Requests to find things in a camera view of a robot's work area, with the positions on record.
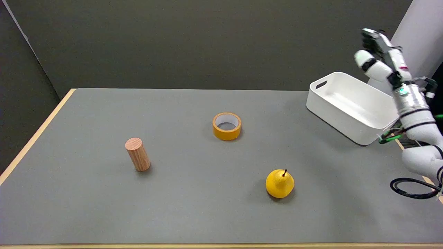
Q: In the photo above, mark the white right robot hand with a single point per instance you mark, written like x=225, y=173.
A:
x=379, y=65

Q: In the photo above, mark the yellow pear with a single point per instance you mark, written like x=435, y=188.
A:
x=279, y=183

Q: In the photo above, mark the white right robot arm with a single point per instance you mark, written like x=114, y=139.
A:
x=417, y=121

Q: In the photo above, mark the wooden cylinder block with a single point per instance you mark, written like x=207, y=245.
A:
x=137, y=154

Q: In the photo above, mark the white plastic bin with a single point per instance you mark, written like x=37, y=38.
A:
x=353, y=107

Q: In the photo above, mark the yellow tape roll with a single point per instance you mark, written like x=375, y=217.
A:
x=226, y=126

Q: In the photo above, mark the white round pillar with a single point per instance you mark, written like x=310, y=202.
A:
x=420, y=38

